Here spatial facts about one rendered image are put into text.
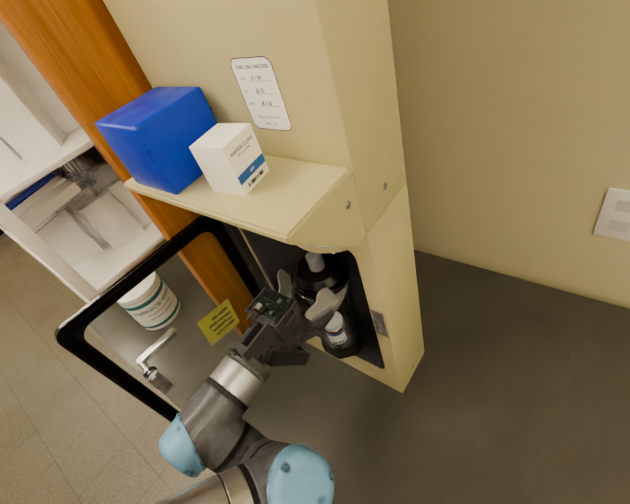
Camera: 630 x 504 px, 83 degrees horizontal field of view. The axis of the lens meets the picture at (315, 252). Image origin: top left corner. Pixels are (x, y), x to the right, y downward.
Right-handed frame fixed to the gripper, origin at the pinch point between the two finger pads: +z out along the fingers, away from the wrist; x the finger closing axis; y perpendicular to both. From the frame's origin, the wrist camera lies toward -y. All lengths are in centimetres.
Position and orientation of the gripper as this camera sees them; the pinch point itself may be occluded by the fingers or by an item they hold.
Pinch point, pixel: (322, 280)
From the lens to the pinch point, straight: 65.8
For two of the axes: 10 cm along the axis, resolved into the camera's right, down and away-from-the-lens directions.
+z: 5.6, -7.0, 4.4
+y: -2.8, -6.6, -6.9
